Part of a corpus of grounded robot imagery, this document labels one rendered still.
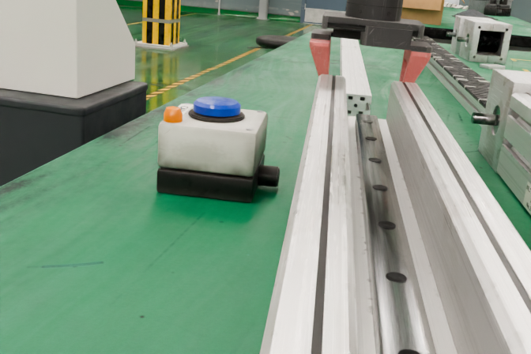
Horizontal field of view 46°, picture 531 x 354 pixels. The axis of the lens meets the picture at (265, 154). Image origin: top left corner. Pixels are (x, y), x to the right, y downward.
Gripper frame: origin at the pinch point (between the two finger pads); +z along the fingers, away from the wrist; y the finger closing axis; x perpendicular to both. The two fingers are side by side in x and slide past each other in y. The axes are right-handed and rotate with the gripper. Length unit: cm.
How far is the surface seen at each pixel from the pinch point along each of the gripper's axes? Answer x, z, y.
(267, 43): 296, 32, -46
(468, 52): 90, 3, 28
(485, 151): 1.2, 4.0, 14.2
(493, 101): 1.8, -1.5, 14.2
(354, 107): 15.5, 3.8, -0.1
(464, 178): -34.5, -3.8, 4.4
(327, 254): -45.9, -3.8, -2.4
